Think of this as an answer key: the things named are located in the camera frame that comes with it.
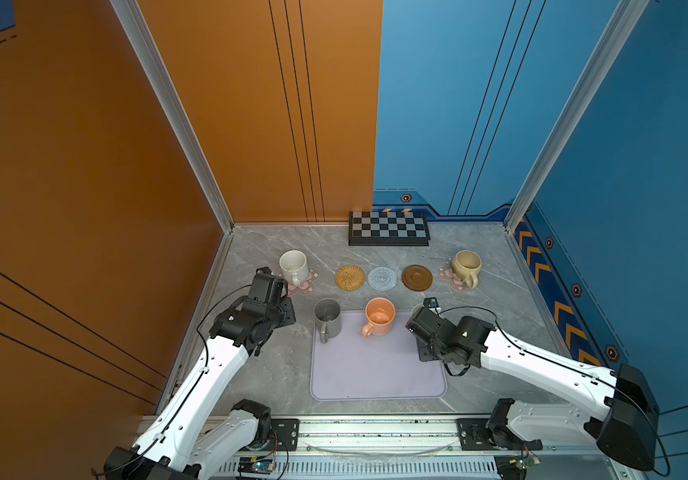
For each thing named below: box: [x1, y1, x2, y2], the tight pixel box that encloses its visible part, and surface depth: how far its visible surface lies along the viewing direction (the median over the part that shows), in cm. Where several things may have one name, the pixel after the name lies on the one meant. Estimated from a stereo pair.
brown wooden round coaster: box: [401, 264, 433, 292], surface depth 105 cm
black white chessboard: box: [348, 211, 431, 246], surface depth 118 cm
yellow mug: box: [452, 250, 483, 289], surface depth 99 cm
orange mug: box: [361, 297, 396, 338], surface depth 89 cm
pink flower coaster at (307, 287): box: [287, 268, 320, 297], surface depth 104 cm
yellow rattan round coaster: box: [335, 265, 365, 291], surface depth 105 cm
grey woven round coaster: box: [367, 266, 397, 292], surface depth 105 cm
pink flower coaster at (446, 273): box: [438, 257, 466, 292], surface depth 104 cm
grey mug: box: [313, 298, 342, 344], surface depth 87 cm
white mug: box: [278, 249, 309, 288], surface depth 101 cm
